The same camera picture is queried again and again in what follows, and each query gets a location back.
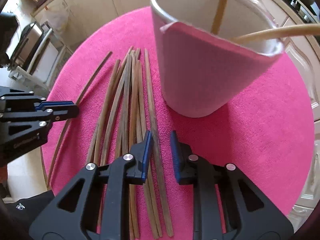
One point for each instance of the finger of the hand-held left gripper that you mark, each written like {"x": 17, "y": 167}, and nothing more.
{"x": 55, "y": 103}
{"x": 65, "y": 111}

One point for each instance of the person's black clothing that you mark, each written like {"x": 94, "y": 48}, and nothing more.
{"x": 22, "y": 217}

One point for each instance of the bunch of wooden chopsticks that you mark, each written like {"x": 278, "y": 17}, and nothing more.
{"x": 130, "y": 92}

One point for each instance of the black gas stove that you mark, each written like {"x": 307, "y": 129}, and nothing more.
{"x": 302, "y": 7}

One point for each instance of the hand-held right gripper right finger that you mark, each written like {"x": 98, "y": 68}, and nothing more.
{"x": 174, "y": 155}

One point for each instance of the brown wooden chopstick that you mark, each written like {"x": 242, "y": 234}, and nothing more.
{"x": 95, "y": 76}

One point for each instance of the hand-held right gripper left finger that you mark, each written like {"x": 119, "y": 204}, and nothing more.
{"x": 147, "y": 155}

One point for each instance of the pink and white cup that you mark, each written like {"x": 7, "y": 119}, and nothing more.
{"x": 200, "y": 67}

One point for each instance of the pale bamboo chopstick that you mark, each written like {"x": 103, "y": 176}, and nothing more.
{"x": 221, "y": 5}
{"x": 275, "y": 33}

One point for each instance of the stainless steel appliance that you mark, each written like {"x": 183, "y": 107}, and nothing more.
{"x": 27, "y": 45}

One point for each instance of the pink round tablecloth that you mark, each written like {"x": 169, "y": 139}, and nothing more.
{"x": 250, "y": 142}

